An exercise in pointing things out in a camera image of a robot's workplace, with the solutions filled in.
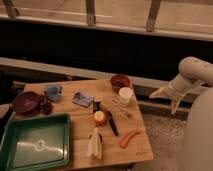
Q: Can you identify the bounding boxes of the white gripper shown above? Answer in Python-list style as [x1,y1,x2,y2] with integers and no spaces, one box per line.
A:
[150,74,196,114]

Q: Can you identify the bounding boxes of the orange pepper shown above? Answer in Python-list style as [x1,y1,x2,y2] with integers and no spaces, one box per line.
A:
[119,130,140,149]

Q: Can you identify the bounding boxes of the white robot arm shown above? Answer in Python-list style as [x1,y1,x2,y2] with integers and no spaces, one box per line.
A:
[150,57,213,171]

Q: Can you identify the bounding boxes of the red brown bowl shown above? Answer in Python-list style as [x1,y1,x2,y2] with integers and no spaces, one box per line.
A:
[110,74,130,93]

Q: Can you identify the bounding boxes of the purple bowl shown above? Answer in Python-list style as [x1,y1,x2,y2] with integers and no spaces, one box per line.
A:
[12,91,39,114]

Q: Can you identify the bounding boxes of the white cup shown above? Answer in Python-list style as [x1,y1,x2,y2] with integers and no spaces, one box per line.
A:
[119,87,133,106]

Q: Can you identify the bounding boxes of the wooden chopsticks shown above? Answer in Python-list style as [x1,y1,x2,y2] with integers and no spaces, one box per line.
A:
[112,99,132,118]

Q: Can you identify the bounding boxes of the wooden cutting board table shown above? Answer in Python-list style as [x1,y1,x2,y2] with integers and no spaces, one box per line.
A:
[11,78,155,171]

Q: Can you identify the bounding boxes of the yellow apple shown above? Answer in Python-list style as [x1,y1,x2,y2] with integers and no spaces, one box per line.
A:
[94,111,106,126]

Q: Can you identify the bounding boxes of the blue cup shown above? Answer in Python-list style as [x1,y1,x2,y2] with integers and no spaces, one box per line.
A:
[44,85,62,102]

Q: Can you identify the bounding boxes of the dark grape bunch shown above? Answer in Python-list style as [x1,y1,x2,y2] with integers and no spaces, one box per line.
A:
[39,95,53,115]

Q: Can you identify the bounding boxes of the green plastic tray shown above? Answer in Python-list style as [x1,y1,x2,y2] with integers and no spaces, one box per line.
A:
[0,113,70,171]

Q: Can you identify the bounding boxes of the black handled knife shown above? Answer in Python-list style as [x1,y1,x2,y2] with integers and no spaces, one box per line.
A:
[93,102,119,136]

